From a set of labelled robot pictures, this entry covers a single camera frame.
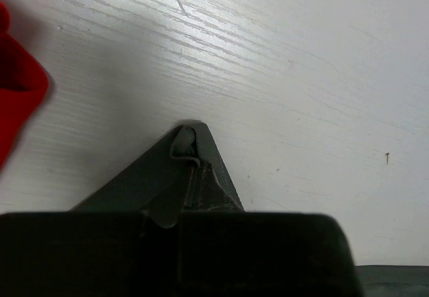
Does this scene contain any dark green t-shirt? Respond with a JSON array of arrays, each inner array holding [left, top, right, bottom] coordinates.
[[76, 123, 428, 296]]

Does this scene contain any folded red t-shirt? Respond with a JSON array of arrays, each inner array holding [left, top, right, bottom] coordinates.
[[1, 3, 49, 166]]

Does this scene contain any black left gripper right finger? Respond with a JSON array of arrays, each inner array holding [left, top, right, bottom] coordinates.
[[177, 212, 363, 296]]

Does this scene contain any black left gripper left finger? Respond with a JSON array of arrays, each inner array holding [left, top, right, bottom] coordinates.
[[1, 213, 176, 296]]

